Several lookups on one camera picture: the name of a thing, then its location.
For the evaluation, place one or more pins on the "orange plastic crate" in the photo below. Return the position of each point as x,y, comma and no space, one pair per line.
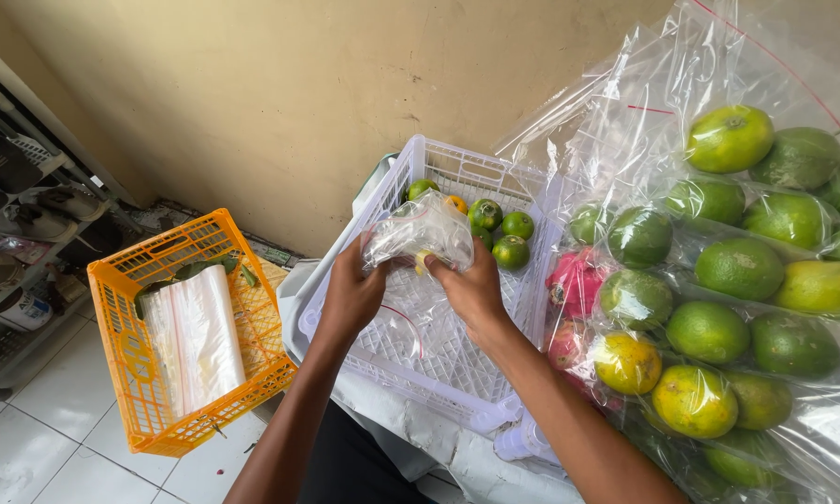
181,392

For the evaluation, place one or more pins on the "person's right hand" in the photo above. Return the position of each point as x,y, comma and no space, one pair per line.
476,294

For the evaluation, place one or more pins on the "person's left fingers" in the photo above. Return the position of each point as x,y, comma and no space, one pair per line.
374,264

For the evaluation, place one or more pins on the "empty clear bag red line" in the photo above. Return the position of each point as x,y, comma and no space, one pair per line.
399,325

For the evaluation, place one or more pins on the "pile of bagged citrus fruits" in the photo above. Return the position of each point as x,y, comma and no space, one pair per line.
735,280

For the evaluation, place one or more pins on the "stack of clear plastic bags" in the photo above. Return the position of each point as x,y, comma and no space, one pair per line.
195,336

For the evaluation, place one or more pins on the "small clear plastic bag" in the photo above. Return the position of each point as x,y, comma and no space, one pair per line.
420,231

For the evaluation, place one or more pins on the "person's left hand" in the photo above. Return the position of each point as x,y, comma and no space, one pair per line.
350,297

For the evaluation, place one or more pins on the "yellow citrus fruit in bag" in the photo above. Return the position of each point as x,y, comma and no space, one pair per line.
422,260

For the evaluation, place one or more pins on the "orange citrus fruit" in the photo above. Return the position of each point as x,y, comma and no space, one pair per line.
457,204

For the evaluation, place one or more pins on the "shoe rack with shoes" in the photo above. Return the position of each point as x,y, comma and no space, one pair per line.
20,231

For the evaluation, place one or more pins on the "green leaves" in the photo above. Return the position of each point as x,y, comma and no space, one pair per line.
195,269

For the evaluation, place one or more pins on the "person's black trousers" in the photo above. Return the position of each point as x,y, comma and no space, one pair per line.
353,465

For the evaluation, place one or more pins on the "white plastic crate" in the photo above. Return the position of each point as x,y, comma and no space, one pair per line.
434,336

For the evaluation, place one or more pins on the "green citrus fruit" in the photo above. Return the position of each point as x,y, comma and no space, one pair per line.
485,213
420,187
483,237
511,252
518,225

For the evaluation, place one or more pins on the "pink dragon fruit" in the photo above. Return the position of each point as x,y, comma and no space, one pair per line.
575,281
565,344

